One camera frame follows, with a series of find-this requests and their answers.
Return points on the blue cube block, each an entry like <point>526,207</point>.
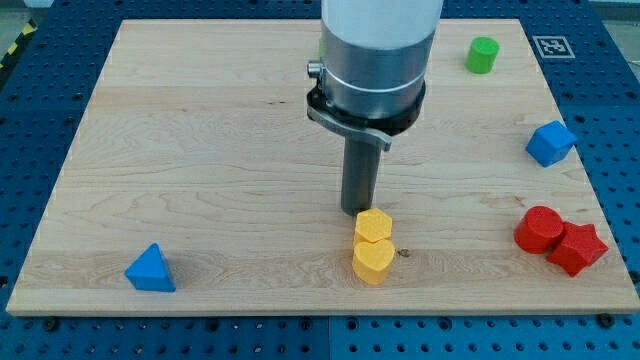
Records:
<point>551,143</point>

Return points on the red cylinder block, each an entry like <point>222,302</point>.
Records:
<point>539,230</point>

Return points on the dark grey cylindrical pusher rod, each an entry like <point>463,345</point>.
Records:
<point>360,168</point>

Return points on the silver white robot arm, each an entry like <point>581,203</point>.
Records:
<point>370,82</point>

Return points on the white fiducial marker tag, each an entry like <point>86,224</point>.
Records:
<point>553,47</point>

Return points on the yellow hexagon block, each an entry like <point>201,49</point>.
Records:
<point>372,225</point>

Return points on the light wooden board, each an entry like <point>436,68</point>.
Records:
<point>196,138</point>

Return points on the yellow heart block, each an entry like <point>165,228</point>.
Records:
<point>371,262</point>

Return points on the blue triangle block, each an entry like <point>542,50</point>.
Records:
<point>150,271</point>

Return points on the red star block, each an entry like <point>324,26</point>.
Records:
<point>579,248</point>

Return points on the green cylinder block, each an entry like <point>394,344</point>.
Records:
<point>482,55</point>

